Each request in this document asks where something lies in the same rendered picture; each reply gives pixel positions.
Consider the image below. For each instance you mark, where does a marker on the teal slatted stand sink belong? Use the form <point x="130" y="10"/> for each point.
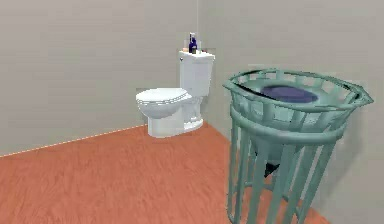
<point x="290" y="133"/>

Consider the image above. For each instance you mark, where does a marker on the blue pump bottle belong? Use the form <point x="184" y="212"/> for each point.
<point x="192" y="45"/>

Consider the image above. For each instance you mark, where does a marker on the small orange item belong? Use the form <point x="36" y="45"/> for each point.
<point x="185" y="49"/>

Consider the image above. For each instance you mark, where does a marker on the white toilet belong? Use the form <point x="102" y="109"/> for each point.
<point x="195" y="76"/>

